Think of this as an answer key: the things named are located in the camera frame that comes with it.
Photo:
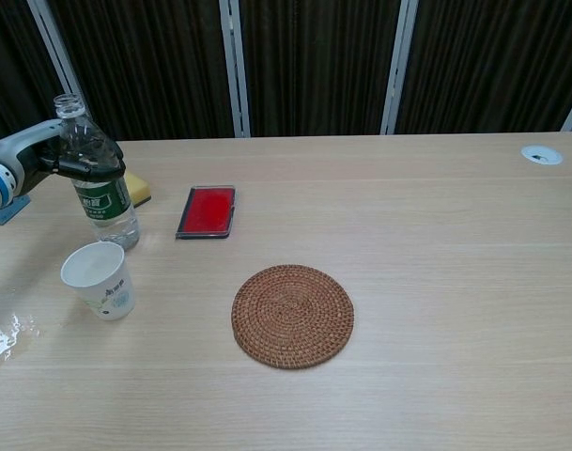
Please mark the white printed paper cup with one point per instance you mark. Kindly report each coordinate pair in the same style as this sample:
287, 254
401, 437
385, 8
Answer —
108, 292

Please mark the red ink pad case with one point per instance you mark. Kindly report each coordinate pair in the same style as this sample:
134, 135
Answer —
207, 210

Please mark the dark pleated partition panel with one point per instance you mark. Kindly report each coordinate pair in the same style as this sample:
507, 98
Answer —
4, 56
318, 66
149, 66
492, 66

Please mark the blue cardboard box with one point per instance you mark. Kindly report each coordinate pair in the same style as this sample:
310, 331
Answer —
8, 211

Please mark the clear green-label plastic water bottle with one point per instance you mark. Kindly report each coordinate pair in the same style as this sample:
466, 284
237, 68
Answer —
102, 202

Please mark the yellow sponge with square hole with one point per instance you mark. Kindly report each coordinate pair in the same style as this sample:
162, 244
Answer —
140, 188

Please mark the round brown woven coaster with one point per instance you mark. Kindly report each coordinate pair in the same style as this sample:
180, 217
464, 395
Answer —
292, 316

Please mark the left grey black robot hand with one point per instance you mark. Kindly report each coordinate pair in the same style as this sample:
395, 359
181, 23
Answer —
27, 145

